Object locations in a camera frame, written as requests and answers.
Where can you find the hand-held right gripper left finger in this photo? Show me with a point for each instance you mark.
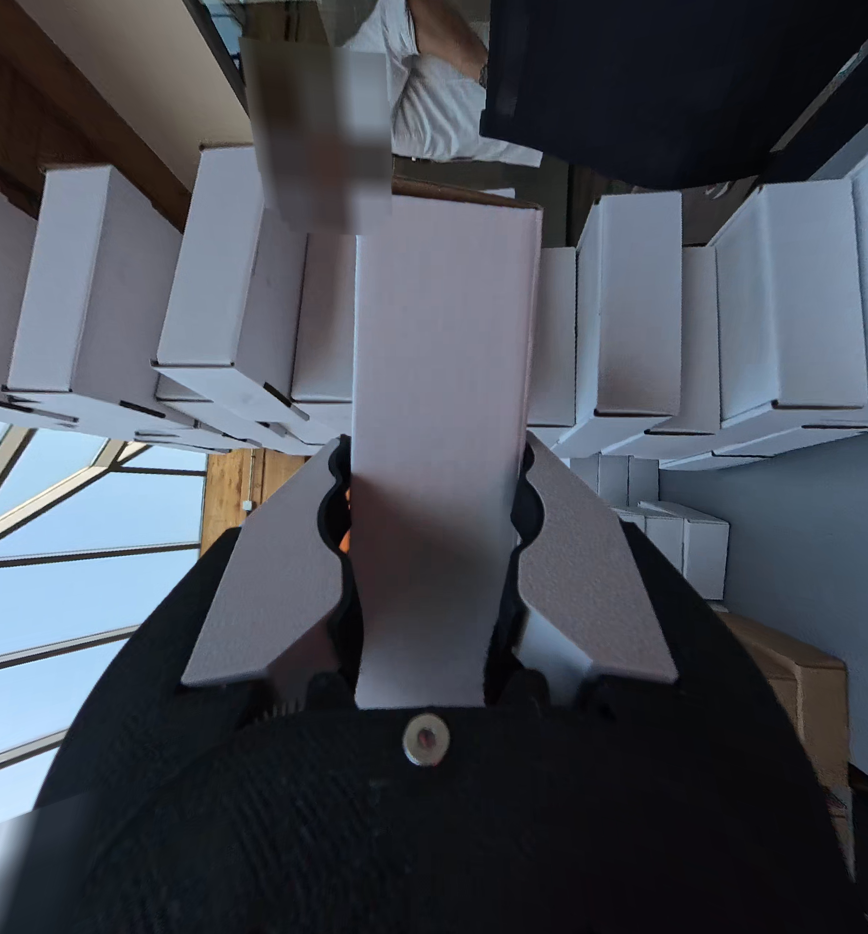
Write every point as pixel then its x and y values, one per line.
pixel 273 584

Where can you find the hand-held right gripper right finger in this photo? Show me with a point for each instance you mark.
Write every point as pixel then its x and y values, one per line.
pixel 587 584

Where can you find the white cardboard box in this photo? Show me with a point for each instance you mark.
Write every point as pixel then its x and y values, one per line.
pixel 441 365

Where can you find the pile of white boxes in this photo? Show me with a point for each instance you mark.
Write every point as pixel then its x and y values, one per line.
pixel 638 306

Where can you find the wooden beam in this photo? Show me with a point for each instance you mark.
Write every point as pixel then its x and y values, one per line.
pixel 237 496

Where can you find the brown cardboard box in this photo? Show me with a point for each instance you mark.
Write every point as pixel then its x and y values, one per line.
pixel 798 678

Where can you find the skylight window frame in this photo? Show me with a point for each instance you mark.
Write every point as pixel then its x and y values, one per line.
pixel 76 554

